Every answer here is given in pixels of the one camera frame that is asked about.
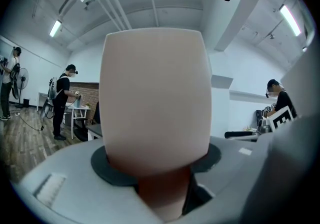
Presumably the black office chair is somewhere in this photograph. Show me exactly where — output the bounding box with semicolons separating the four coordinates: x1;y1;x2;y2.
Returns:
73;116;89;143

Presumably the white low cabinet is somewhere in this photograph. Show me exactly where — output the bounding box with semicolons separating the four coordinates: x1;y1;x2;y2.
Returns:
36;91;51;113

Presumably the long ceiling light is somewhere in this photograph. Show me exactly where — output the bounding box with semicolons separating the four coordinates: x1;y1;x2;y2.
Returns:
279;4;302;37
49;19;63;38

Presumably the thin white conduit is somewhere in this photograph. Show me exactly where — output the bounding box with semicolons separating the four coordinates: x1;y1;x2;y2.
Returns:
147;0;160;28

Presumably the grey desk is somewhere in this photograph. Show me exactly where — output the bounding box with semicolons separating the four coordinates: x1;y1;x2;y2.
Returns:
85;123;104;142

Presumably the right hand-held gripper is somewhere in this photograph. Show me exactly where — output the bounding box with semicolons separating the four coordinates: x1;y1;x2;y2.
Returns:
257;107;295;135

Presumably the white ceiling pipe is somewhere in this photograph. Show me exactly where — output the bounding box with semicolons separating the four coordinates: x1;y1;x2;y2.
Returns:
94;0;121;32
111;0;133;30
103;0;127;31

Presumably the black chair armrest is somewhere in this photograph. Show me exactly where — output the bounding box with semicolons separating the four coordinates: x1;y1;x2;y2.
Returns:
224;130;259;142

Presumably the black standing fan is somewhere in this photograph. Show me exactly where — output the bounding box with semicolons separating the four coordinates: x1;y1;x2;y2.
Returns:
14;67;30;109

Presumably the white desk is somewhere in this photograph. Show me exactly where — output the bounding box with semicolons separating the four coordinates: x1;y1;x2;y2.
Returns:
63;104;92;140

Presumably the black floor cable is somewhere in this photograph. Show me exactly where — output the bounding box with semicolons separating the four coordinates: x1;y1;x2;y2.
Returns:
9;110;46;132

